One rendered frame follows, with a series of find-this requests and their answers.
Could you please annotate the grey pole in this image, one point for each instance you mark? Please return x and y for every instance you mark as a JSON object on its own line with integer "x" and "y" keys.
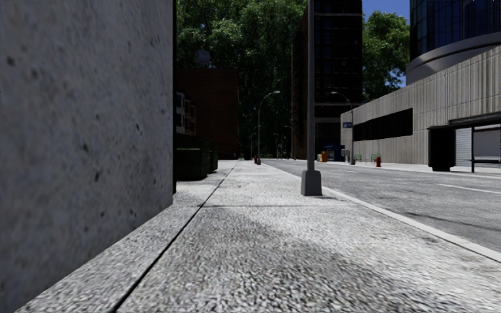
{"x": 310, "y": 117}

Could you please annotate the red brick building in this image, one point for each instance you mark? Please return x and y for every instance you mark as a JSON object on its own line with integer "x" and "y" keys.
{"x": 213, "y": 113}

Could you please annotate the blue booth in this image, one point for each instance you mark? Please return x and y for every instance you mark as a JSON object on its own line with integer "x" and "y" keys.
{"x": 334, "y": 152}

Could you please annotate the dark bin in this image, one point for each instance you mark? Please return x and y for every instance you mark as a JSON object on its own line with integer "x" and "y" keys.
{"x": 213, "y": 156}
{"x": 191, "y": 158}

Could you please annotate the orange box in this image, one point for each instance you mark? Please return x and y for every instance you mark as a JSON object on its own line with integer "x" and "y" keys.
{"x": 324, "y": 156}

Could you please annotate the ribbed concrete building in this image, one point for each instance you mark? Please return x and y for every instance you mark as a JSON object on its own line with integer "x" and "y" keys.
{"x": 450, "y": 78}

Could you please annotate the green bench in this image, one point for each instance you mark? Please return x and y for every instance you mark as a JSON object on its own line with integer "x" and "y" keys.
{"x": 357, "y": 157}
{"x": 374, "y": 157}

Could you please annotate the grey street lamp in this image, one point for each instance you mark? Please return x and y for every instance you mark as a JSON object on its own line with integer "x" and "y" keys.
{"x": 259, "y": 129}
{"x": 351, "y": 129}

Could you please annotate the black bus shelter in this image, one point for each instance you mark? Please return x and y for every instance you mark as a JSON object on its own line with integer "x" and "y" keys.
{"x": 442, "y": 150}

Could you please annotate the dark glass tower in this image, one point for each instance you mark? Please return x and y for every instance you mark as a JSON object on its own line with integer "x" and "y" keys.
{"x": 336, "y": 70}

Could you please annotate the trees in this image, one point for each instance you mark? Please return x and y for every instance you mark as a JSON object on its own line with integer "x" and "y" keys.
{"x": 250, "y": 54}

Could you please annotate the pale concrete building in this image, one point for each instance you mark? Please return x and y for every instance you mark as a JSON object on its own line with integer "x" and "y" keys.
{"x": 82, "y": 137}

